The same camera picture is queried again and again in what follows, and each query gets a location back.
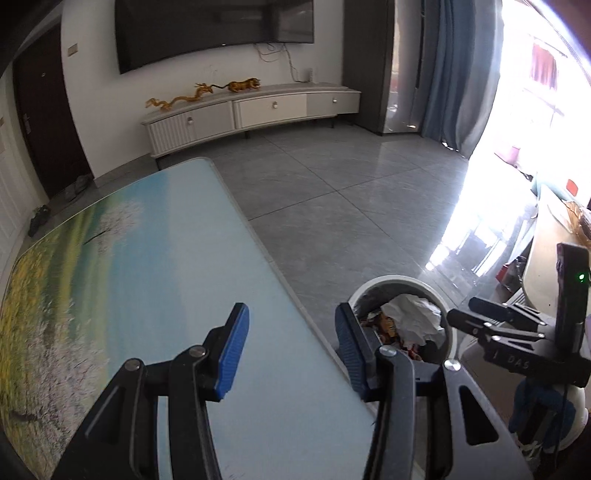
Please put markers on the white wall switch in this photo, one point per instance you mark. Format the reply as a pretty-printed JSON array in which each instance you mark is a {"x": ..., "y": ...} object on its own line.
[{"x": 72, "y": 50}]

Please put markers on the golden dragon ornament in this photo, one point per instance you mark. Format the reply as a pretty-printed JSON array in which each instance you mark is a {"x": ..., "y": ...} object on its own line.
[{"x": 184, "y": 98}]

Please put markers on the white round trash bin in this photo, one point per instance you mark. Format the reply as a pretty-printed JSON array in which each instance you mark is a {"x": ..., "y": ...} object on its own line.
[{"x": 392, "y": 279}]

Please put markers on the white wall socket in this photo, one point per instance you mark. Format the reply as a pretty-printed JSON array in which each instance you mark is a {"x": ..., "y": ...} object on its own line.
[{"x": 310, "y": 74}]

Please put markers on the blue curtain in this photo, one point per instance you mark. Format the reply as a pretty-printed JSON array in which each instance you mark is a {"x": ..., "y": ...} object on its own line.
[{"x": 457, "y": 74}]

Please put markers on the red hanging cloth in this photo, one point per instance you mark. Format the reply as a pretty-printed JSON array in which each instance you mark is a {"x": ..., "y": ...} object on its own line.
[{"x": 545, "y": 64}]

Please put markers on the white tv cabinet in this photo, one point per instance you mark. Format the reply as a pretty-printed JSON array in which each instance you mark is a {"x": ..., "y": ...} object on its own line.
[{"x": 268, "y": 110}]

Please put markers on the black shoe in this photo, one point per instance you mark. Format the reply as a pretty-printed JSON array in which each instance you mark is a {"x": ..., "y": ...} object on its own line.
[
  {"x": 34, "y": 225},
  {"x": 45, "y": 214}
]

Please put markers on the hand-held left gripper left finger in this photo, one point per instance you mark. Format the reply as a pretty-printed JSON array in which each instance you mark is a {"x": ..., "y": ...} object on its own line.
[{"x": 233, "y": 350}]

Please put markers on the golden tiger ornament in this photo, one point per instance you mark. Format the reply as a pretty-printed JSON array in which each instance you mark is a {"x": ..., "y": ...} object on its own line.
[{"x": 242, "y": 86}]

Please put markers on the orange snack wrapper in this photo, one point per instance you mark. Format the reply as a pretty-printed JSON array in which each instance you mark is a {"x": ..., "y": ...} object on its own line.
[{"x": 385, "y": 325}]

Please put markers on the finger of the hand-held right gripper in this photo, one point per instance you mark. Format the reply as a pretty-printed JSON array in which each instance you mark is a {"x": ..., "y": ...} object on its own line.
[
  {"x": 494, "y": 308},
  {"x": 485, "y": 326}
]

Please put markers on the beige side table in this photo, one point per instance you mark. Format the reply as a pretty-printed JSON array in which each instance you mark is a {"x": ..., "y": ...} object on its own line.
[{"x": 545, "y": 249}]

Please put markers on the dark brown door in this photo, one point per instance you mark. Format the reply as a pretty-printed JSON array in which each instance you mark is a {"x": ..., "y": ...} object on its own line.
[{"x": 51, "y": 115}]

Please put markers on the tall grey cabinet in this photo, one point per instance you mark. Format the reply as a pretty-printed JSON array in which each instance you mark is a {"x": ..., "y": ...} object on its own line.
[{"x": 369, "y": 60}]

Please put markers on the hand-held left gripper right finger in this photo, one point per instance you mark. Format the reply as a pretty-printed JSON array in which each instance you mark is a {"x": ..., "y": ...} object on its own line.
[{"x": 348, "y": 350}]

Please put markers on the person's right hand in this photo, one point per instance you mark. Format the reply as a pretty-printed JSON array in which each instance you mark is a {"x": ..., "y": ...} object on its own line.
[{"x": 531, "y": 406}]

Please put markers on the black wall television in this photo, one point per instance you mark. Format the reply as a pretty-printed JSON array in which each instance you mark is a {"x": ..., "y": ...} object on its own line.
[{"x": 207, "y": 27}]

